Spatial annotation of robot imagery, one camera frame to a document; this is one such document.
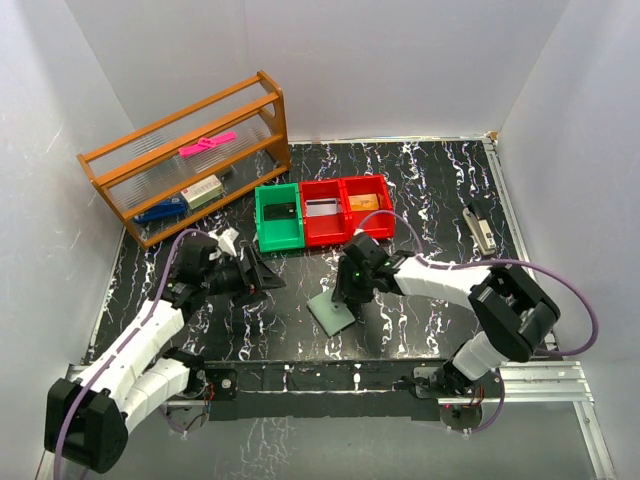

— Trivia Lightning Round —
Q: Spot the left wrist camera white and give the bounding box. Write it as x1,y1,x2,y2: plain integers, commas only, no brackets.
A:
208,227,239,257

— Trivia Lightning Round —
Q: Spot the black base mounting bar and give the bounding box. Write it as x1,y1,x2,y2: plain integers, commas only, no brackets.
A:
163,359,503,430

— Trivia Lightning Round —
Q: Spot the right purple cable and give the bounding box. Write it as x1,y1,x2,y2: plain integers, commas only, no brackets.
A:
352,209,601,434

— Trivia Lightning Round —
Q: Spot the orange card in bin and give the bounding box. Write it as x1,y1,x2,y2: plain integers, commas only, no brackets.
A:
348,193,380,212

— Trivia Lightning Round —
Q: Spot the red plastic bin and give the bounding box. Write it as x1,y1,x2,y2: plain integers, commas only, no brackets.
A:
299,180,347,247
342,174,395,240

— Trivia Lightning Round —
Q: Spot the black card in bin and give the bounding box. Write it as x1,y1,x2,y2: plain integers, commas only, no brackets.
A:
263,202,298,221

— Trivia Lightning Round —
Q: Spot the green plastic bin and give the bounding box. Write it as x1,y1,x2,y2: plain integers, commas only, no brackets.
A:
255,183,305,253

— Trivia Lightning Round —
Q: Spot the middle red plastic bin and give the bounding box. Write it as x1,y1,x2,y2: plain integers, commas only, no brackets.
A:
299,180,347,247

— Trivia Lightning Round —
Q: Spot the black grey stapler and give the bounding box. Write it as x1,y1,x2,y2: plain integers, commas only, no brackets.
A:
462,201,497,256

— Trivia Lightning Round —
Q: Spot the green card holder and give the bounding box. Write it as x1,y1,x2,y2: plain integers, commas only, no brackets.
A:
307,290,356,337

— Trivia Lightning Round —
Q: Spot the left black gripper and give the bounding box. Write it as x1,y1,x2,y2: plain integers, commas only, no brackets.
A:
202,246,285,307

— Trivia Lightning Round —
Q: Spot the right red plastic bin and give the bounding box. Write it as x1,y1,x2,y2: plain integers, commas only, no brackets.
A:
342,174,395,240

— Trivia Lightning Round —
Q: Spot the white red box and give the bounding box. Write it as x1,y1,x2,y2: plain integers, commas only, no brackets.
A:
180,175,224,209

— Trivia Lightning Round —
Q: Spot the grey card in bin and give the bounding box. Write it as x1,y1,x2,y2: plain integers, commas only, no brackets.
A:
305,198,342,217

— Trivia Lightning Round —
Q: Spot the purple cable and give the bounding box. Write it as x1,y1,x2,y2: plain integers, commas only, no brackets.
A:
352,209,601,434
52,228,211,480

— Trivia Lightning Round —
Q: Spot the blue stapler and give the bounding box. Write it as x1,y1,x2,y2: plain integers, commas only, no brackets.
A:
133,196,188,224

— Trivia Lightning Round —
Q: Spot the wooden shelf rack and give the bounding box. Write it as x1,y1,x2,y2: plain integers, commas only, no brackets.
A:
77,71,291,249

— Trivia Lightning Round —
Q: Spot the pink plastic clip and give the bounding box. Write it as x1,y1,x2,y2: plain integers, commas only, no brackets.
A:
178,132,237,158

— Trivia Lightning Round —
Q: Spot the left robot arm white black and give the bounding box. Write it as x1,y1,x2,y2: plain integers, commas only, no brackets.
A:
44,228,286,479

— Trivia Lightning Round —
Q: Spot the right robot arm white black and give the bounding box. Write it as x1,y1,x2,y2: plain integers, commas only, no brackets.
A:
332,233,560,397

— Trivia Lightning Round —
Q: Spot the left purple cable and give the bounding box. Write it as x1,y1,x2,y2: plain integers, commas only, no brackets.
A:
52,228,211,480

